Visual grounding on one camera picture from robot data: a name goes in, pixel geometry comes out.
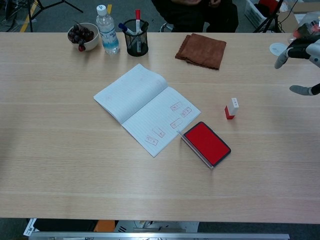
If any black capped marker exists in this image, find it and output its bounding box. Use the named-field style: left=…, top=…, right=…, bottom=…
left=138, top=21, right=150, bottom=35

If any red capped marker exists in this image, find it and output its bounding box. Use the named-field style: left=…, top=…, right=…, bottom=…
left=134, top=9, right=142, bottom=35

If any orange box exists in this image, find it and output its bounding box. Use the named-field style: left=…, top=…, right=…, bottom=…
left=93, top=219, right=119, bottom=233

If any open white lined notebook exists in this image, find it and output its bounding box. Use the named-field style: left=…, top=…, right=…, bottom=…
left=93, top=63, right=202, bottom=158

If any black mesh pen holder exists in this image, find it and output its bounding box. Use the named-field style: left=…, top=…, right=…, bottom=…
left=122, top=19, right=150, bottom=57

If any clear bag of red items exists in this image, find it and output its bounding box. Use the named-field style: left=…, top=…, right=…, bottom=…
left=291, top=20, right=320, bottom=43

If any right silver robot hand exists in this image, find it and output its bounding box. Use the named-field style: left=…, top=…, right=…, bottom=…
left=274, top=39, right=320, bottom=97

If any white bowl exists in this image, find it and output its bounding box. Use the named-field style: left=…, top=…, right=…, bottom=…
left=67, top=22, right=100, bottom=52

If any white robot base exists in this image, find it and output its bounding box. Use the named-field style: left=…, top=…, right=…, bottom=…
left=114, top=220, right=200, bottom=234

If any black light stand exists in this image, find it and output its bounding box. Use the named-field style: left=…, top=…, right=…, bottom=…
left=253, top=0, right=286, bottom=34

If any seated person in black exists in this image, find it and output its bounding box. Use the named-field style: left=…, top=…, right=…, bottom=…
left=150, top=0, right=240, bottom=34

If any chrome stool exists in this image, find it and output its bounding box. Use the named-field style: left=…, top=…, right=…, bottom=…
left=159, top=21, right=176, bottom=33

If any dark grape bunch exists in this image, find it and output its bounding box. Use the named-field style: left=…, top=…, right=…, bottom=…
left=67, top=23, right=95, bottom=53

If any blue capped marker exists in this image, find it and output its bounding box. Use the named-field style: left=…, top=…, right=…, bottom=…
left=118, top=22, right=137, bottom=36

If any red and white stamp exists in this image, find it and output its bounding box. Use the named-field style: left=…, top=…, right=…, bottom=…
left=224, top=97, right=240, bottom=120

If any white paper with code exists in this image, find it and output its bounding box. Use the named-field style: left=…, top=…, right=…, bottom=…
left=22, top=218, right=39, bottom=237

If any red ink pad case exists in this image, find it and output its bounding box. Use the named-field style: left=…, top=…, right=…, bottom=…
left=176, top=121, right=232, bottom=170

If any folded brown cloth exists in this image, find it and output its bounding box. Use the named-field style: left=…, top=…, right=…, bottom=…
left=174, top=33, right=227, bottom=71

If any white plastic basket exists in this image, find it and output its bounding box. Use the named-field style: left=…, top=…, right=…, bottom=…
left=244, top=0, right=270, bottom=26

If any clear plastic water bottle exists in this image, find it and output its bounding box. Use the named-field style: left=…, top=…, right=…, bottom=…
left=96, top=4, right=121, bottom=56

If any cardboard box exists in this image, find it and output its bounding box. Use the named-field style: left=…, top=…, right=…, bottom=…
left=276, top=0, right=320, bottom=34

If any black tripod stand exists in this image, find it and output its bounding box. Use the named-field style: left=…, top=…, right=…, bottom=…
left=4, top=0, right=84, bottom=33

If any white round table grommet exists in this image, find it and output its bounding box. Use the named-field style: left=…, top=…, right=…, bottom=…
left=269, top=42, right=288, bottom=58

